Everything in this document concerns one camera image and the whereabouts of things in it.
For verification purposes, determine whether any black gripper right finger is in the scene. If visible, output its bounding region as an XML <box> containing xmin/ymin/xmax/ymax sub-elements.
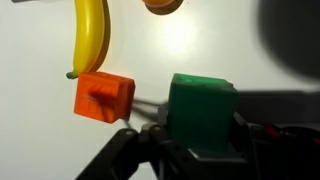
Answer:
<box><xmin>231</xmin><ymin>113</ymin><xmax>320</xmax><ymax>180</ymax></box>

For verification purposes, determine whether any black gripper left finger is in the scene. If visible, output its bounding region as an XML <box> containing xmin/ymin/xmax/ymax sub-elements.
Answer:
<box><xmin>75</xmin><ymin>121</ymin><xmax>201</xmax><ymax>180</ymax></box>

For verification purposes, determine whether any dark green block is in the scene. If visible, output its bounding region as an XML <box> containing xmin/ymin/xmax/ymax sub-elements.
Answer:
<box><xmin>167</xmin><ymin>73</ymin><xmax>239</xmax><ymax>154</ymax></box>

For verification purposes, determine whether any orange block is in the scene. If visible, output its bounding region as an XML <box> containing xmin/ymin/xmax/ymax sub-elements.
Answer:
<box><xmin>74</xmin><ymin>72</ymin><xmax>135</xmax><ymax>124</ymax></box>

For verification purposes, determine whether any yellow plastic banana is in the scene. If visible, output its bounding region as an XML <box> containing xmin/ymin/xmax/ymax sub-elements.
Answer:
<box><xmin>66</xmin><ymin>0</ymin><xmax>106</xmax><ymax>79</ymax></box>

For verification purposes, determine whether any yellow orange ball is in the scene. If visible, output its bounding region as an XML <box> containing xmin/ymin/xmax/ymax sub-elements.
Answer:
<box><xmin>142</xmin><ymin>0</ymin><xmax>183</xmax><ymax>15</ymax></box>

